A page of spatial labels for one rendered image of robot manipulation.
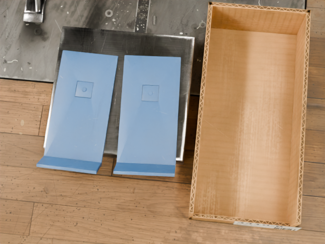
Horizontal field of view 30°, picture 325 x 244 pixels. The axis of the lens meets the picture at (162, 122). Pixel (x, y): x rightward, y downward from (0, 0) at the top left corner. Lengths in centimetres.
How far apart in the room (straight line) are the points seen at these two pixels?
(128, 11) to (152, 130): 17
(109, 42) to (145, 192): 19
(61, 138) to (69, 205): 8
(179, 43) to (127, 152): 15
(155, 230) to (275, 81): 24
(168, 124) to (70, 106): 12
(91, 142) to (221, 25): 22
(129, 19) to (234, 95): 17
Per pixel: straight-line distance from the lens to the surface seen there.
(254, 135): 75
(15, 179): 77
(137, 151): 72
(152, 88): 74
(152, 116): 73
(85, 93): 75
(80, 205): 74
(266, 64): 78
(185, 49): 76
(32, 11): 73
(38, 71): 80
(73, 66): 76
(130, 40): 77
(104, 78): 75
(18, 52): 81
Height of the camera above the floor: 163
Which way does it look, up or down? 75 degrees down
